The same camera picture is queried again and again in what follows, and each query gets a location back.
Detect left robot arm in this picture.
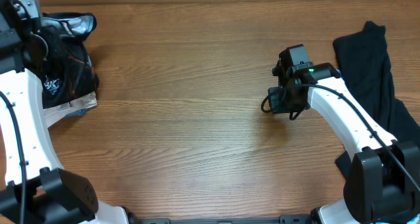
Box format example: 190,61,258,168
1,0,137,223

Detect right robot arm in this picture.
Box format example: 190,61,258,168
263,45,419,223

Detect black orange patterned jersey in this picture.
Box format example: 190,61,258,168
40,12,99,108

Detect plain black garment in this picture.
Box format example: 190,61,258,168
332,20,420,224

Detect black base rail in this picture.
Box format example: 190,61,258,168
136,214,320,224

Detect white folded shorts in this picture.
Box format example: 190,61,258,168
43,91,97,127

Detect blue denim garment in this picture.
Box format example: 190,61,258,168
65,108,89,118

